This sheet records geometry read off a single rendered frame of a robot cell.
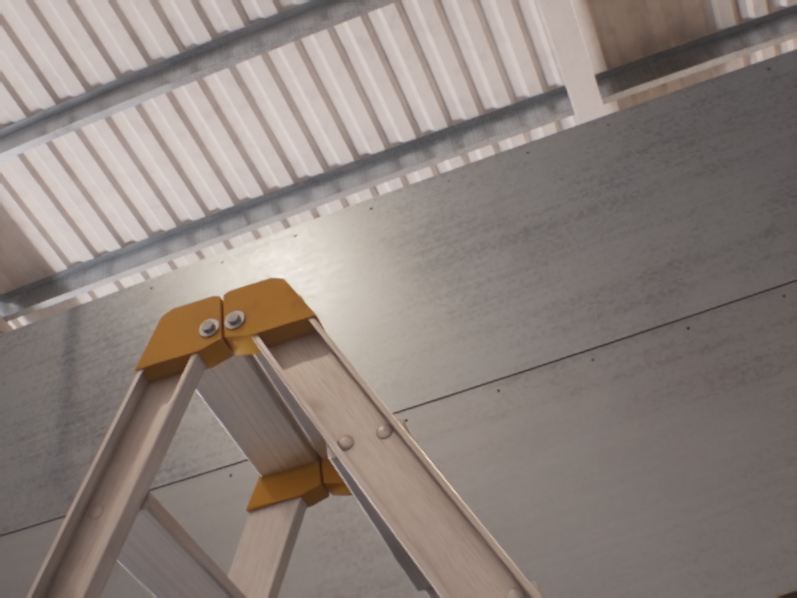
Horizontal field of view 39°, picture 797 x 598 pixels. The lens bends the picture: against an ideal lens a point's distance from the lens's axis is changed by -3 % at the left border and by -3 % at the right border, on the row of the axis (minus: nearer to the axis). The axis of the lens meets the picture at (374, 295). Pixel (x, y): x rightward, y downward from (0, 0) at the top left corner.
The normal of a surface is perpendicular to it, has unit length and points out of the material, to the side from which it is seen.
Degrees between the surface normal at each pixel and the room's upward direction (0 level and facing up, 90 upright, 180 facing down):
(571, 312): 90
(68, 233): 176
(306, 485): 90
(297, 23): 90
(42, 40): 176
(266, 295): 90
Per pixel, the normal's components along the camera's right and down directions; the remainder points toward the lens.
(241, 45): -0.35, -0.60
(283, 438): 0.11, 0.73
